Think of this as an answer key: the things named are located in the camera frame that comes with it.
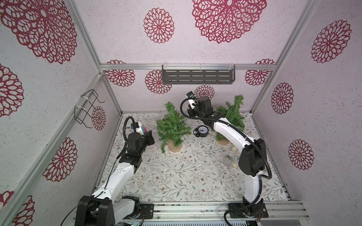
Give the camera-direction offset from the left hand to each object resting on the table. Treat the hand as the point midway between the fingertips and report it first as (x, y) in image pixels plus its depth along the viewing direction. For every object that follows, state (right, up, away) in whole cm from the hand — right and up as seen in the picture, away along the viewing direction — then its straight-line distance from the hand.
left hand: (152, 132), depth 84 cm
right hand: (+22, +18, +3) cm, 29 cm away
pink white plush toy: (-11, +1, +23) cm, 25 cm away
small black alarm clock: (+32, -1, +22) cm, 39 cm away
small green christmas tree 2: (+47, +10, -3) cm, 48 cm away
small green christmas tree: (+13, +3, -9) cm, 16 cm away
